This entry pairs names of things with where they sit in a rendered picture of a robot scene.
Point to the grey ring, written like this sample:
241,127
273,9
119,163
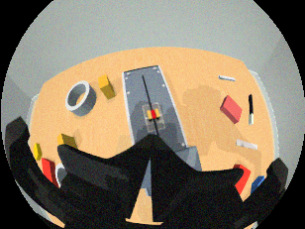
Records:
60,173
86,104

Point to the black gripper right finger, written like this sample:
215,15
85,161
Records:
173,178

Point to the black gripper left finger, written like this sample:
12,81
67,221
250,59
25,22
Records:
122,174

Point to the red rectangular block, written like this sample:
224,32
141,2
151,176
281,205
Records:
231,109
241,184
49,170

